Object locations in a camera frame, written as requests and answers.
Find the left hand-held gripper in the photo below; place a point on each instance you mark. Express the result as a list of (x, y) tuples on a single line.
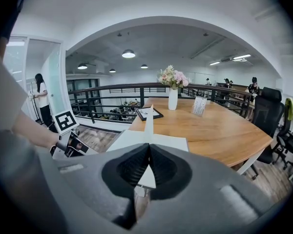
[(66, 122)]

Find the yellow-green cloth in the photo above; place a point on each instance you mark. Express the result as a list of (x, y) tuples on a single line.
[(291, 108)]

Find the clear acrylic card stand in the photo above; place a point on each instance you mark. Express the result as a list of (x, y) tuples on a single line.
[(199, 106)]

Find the white table leg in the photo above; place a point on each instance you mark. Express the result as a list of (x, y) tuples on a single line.
[(245, 166)]

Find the white ceramic vase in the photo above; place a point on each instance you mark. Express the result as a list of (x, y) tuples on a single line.
[(173, 100)]

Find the pale grey-green book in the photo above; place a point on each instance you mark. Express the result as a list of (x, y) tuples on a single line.
[(171, 142)]

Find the large black office chair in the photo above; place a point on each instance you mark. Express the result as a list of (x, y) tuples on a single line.
[(268, 113)]

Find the frosted glass door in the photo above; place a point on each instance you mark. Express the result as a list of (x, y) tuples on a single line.
[(55, 77)]

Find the black pendant ceiling lamp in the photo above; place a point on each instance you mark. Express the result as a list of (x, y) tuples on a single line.
[(82, 66), (112, 70), (128, 53), (144, 66)]

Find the ceiling air conditioner unit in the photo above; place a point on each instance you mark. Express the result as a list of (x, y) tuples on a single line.
[(227, 59)]

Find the long ceiling tube light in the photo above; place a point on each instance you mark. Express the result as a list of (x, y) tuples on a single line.
[(241, 56)]

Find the black office chair with cloth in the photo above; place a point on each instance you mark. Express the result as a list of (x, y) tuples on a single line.
[(285, 133)]

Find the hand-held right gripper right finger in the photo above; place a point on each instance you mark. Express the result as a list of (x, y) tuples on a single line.
[(197, 191)]

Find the short ceiling tube light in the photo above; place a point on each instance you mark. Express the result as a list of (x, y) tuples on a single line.
[(215, 63)]

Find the pink flower bouquet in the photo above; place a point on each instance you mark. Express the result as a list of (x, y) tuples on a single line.
[(173, 78)]

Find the person's left forearm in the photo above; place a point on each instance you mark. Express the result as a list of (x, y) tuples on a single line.
[(31, 130)]

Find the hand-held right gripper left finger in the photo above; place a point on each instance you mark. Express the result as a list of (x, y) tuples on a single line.
[(88, 191)]

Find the black metal railing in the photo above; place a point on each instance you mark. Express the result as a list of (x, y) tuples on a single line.
[(142, 96)]

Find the black framed deer picture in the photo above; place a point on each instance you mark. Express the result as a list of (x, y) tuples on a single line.
[(149, 113)]

